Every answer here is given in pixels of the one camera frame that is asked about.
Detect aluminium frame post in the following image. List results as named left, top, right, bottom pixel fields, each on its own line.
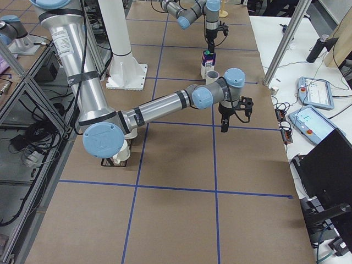
left=263, top=0, right=311, bottom=86

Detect white home mug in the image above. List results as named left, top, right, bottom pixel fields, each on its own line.
left=112, top=140, right=130, bottom=164
left=205, top=70, right=220, bottom=85

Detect black wire cup rack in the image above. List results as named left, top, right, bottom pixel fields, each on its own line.
left=100, top=139, right=132, bottom=167

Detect wooden mug tree stand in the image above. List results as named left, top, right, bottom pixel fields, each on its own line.
left=219, top=0, right=228, bottom=18

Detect teach pendant tablet far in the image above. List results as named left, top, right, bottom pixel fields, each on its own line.
left=298, top=76, right=334, bottom=110

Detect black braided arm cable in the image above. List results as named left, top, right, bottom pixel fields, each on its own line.
left=219, top=78, right=251, bottom=124

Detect blue Pascual milk carton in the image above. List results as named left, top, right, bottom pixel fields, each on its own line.
left=200, top=49, right=216, bottom=79

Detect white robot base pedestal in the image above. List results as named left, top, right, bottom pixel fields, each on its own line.
left=98, top=0, right=148, bottom=91

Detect teach pendant tablet near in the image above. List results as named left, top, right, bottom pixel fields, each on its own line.
left=289, top=105, right=347, bottom=145

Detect white cup bottom on rack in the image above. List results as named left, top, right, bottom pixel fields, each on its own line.
left=124, top=128, right=138, bottom=140

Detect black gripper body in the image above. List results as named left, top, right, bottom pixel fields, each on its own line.
left=218, top=96, right=253, bottom=121
left=205, top=22, right=229, bottom=41

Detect white HOME mug on rack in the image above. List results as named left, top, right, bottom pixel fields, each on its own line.
left=112, top=140, right=130, bottom=164

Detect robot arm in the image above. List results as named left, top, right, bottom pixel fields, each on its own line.
left=30, top=1, right=253, bottom=161
left=150, top=0, right=229, bottom=54

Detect teach pendant tablet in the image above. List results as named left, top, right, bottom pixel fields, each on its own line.
left=298, top=76, right=334, bottom=110
left=289, top=105, right=347, bottom=145

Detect black cylindrical bottle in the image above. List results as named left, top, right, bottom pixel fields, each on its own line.
left=306, top=34, right=329, bottom=63

